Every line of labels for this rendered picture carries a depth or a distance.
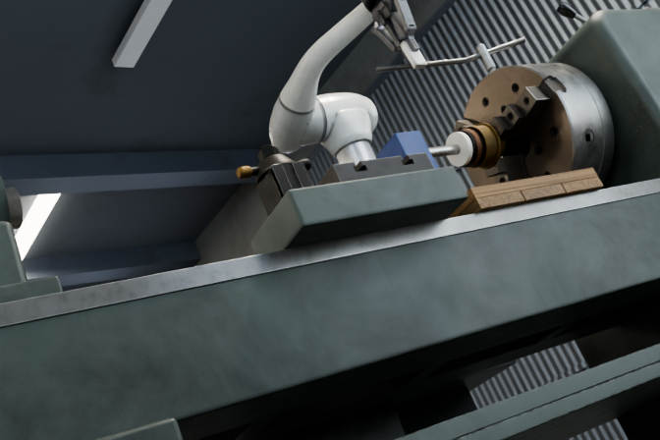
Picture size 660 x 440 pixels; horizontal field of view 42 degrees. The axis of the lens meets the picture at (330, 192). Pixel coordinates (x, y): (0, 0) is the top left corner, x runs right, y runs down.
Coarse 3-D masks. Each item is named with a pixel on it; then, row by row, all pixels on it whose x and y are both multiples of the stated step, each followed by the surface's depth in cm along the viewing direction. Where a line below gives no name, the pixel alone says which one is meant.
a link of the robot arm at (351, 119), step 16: (320, 96) 239; (336, 96) 240; (352, 96) 242; (336, 112) 237; (352, 112) 238; (368, 112) 242; (336, 128) 236; (352, 128) 237; (368, 128) 240; (336, 144) 237; (352, 144) 236; (368, 144) 239; (352, 160) 235
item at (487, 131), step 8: (472, 128) 170; (480, 128) 169; (488, 128) 170; (472, 136) 167; (480, 136) 168; (488, 136) 168; (496, 136) 169; (472, 144) 166; (480, 144) 167; (488, 144) 167; (496, 144) 169; (504, 144) 171; (472, 152) 167; (480, 152) 167; (488, 152) 168; (496, 152) 169; (472, 160) 167; (480, 160) 169; (488, 160) 169; (496, 160) 170
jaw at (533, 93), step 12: (552, 84) 168; (528, 96) 167; (540, 96) 166; (516, 108) 169; (528, 108) 167; (540, 108) 168; (492, 120) 170; (504, 120) 170; (516, 120) 167; (528, 120) 169; (504, 132) 168; (516, 132) 171; (528, 132) 173
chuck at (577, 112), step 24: (504, 72) 177; (528, 72) 171; (552, 72) 171; (480, 96) 183; (504, 96) 177; (552, 96) 167; (576, 96) 167; (480, 120) 184; (552, 120) 168; (576, 120) 165; (600, 120) 169; (552, 144) 168; (576, 144) 164; (600, 144) 169; (480, 168) 186; (528, 168) 174; (552, 168) 169; (576, 168) 166
